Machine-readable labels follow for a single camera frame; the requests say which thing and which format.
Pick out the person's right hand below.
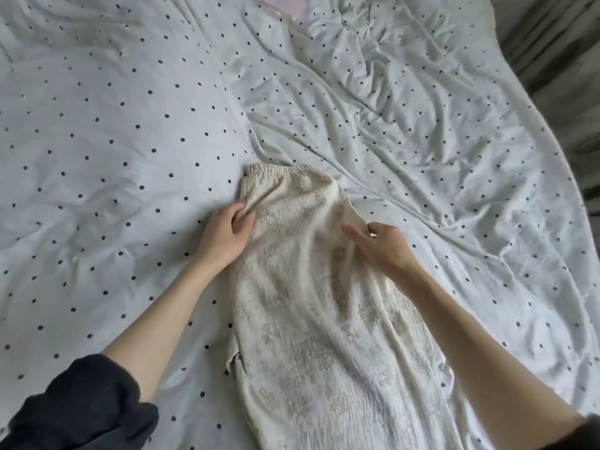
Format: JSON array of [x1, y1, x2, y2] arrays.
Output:
[[339, 221, 423, 282]]

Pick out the person's left hand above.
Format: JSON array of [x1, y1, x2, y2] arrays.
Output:
[[192, 201, 257, 276]]

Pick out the beige textured pajama pants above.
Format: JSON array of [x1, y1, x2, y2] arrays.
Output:
[[225, 162, 470, 450]]

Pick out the person's left forearm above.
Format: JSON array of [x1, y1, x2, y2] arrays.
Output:
[[101, 257, 221, 404]]

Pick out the person's right forearm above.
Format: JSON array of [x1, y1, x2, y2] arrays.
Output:
[[398, 267, 587, 450]]

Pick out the white dotted bed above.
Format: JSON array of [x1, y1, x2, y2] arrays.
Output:
[[0, 0, 600, 450]]

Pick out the person's black left sleeve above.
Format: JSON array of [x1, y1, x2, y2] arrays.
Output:
[[0, 353, 161, 450]]

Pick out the person's black sleeve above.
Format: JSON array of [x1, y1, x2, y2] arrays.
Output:
[[544, 415, 600, 450], [0, 353, 161, 450]]

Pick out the person's black right sleeve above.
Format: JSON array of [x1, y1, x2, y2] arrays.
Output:
[[544, 415, 600, 450]]

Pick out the striped beige curtain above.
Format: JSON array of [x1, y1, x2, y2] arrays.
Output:
[[501, 0, 600, 231]]

